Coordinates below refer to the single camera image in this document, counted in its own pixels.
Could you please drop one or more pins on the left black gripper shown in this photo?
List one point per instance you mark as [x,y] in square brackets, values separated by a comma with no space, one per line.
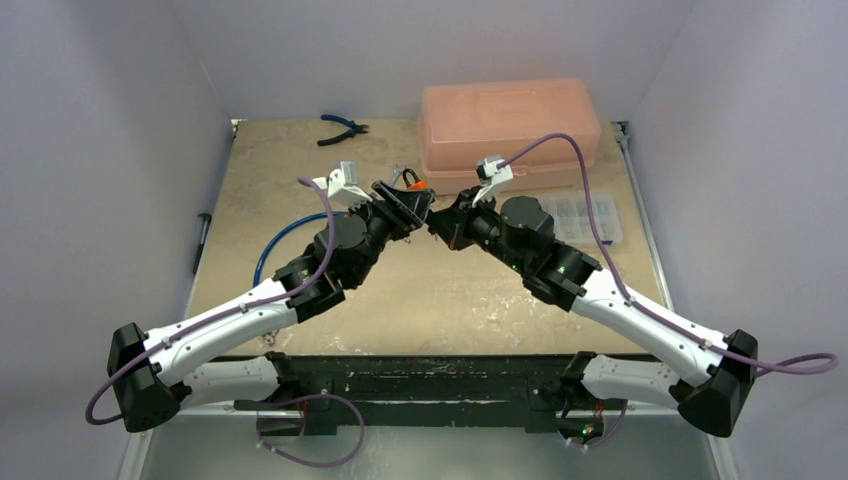
[402,211]

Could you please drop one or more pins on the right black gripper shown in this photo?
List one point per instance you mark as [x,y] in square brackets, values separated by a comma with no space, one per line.
[460,225]

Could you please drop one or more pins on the orange black padlock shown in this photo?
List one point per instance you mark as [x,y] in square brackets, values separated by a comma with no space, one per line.
[412,181]

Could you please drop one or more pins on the black head padlock keys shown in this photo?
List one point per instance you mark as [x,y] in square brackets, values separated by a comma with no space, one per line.
[418,223]

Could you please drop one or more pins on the blue cable lock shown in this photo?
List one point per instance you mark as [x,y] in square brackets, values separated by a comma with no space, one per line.
[263,257]

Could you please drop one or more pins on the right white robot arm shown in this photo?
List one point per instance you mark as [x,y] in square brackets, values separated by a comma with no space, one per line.
[704,374]

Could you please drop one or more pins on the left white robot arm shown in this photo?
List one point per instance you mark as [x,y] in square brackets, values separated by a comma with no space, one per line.
[149,371]

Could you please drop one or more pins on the silver open end wrench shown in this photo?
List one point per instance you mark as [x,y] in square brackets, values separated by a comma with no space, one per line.
[398,175]

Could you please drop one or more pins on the pink translucent plastic toolbox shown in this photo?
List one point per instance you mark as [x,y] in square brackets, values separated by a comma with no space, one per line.
[460,125]

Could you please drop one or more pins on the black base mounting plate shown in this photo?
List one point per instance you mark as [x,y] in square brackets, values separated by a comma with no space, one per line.
[538,393]

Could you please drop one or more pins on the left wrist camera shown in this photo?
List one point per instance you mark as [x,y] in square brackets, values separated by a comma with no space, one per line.
[341,186]

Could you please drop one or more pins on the black handle tool at edge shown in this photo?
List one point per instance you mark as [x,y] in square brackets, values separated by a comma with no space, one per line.
[205,225]

